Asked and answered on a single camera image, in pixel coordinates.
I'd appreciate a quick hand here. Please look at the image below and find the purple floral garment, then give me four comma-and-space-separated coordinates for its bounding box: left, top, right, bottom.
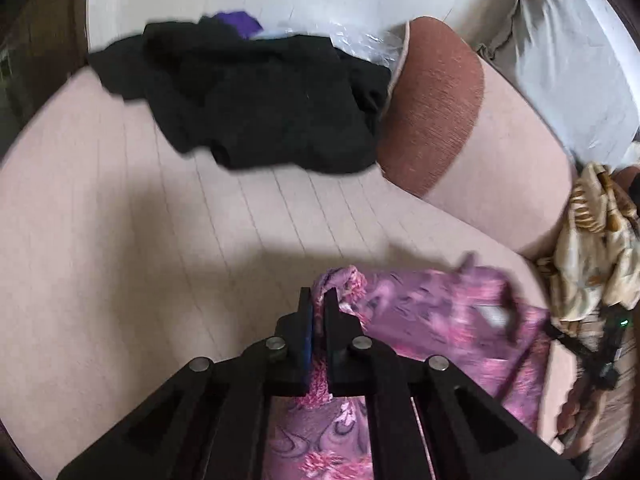
262, 257, 550, 479

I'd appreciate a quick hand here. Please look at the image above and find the person's right hand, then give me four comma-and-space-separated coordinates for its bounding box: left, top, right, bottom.
556, 377, 606, 460

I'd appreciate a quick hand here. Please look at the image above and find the striped beige cushion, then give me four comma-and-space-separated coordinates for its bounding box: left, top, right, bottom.
586, 321, 638, 479

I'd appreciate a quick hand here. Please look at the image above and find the beige floral crumpled cloth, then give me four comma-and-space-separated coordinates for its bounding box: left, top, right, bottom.
538, 162, 639, 323

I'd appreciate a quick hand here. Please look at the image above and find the pink quilted sofa bed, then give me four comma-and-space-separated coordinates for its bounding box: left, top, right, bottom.
1, 18, 575, 479

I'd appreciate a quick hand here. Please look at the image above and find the small black cloth on armrest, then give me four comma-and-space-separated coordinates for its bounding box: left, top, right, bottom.
615, 165, 640, 202

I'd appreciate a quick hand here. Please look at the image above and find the black garment on bed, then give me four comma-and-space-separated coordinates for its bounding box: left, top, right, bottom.
88, 18, 392, 174

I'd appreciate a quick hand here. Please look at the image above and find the grey pillow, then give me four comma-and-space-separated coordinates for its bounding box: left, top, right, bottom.
446, 0, 639, 170

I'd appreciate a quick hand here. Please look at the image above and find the small purple cloth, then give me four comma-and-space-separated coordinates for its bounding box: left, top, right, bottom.
214, 11, 264, 39

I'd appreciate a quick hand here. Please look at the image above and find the wooden glass door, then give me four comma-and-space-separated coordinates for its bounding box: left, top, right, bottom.
1, 0, 88, 154

